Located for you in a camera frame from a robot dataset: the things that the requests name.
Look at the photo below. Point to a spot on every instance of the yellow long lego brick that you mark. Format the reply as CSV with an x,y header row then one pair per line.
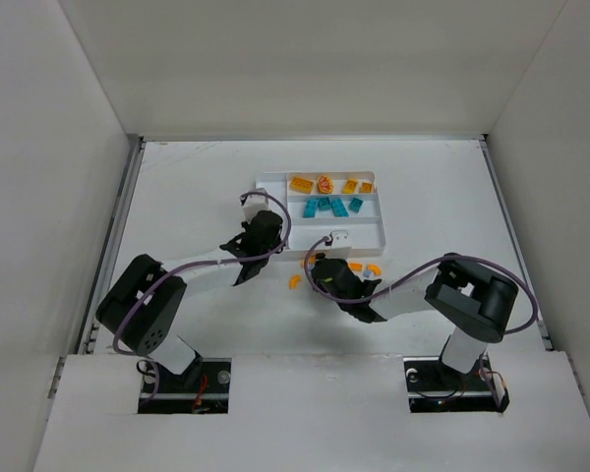
x,y
301,185

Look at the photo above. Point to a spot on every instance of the teal long lego brick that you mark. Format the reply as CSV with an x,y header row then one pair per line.
x,y
338,208

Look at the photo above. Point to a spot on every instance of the yellow rounded lego brick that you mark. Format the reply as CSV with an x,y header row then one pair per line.
x,y
350,186

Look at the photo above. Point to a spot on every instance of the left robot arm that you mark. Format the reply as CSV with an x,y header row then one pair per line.
x,y
145,301

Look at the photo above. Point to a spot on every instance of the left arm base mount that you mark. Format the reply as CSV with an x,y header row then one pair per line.
x,y
205,391

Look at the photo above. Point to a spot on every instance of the white divided sorting tray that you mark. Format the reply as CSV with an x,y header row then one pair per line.
x,y
366,228

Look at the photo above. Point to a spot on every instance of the teal square lego brick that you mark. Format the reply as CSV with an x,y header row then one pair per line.
x,y
355,205

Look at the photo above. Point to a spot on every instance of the teal small lego brick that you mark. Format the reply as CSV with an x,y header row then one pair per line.
x,y
324,203

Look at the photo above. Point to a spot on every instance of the orange rectangular lego brick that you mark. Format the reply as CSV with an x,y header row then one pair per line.
x,y
310,261

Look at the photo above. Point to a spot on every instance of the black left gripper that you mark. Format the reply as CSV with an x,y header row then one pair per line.
x,y
246,247

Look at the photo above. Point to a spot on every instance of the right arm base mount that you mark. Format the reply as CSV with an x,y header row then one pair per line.
x,y
433,387

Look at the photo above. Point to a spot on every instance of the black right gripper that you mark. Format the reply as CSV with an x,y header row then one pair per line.
x,y
362,288

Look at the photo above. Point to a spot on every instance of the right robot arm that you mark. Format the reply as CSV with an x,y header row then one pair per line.
x,y
477,300

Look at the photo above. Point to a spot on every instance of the orange curved quarter piece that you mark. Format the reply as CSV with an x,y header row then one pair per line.
x,y
294,281

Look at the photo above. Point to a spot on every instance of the teal rounded lego piece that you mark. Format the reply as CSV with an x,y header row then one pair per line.
x,y
310,208

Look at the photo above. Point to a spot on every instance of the yellow oval butterfly lego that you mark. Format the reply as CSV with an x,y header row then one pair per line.
x,y
325,185

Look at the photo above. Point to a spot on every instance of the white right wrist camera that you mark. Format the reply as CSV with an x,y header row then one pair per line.
x,y
340,245

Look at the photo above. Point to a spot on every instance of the yellow square lego brick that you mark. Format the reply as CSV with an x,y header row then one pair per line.
x,y
367,188

